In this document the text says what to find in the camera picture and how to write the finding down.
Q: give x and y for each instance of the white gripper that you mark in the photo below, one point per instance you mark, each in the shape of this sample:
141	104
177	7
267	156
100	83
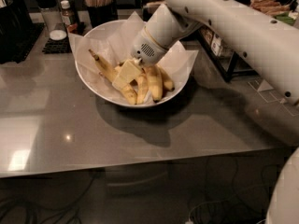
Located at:
147	48

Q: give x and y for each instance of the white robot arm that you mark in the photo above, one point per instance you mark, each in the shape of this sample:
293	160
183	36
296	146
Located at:
269	46

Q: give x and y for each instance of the white bowl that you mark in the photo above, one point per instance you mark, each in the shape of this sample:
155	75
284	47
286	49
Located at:
102	90

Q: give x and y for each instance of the rightmost small yellow banana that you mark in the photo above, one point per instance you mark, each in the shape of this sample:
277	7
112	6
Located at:
168	83

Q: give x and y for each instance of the white paper liner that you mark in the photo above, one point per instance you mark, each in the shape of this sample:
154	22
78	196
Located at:
118	38

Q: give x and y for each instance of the black napkin holder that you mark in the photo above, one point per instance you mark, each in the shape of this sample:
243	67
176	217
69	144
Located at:
152	0

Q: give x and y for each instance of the black cup of stirrers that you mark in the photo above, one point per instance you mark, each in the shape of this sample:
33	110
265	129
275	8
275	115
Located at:
101	11

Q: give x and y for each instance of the black rubber mat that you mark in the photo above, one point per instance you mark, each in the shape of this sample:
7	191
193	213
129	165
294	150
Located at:
56	46

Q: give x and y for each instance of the small sauce bottle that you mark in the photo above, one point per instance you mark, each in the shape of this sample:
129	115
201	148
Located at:
69	18

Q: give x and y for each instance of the glass sugar shaker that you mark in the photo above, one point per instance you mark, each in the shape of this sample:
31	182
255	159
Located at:
52	18

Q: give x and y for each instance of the large black mat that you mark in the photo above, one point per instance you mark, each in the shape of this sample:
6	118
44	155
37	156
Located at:
22	48

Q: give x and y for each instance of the black container at left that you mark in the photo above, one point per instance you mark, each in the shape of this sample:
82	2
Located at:
15	23

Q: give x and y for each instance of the black wire condiment rack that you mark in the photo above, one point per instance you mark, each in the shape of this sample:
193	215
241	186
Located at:
224	58

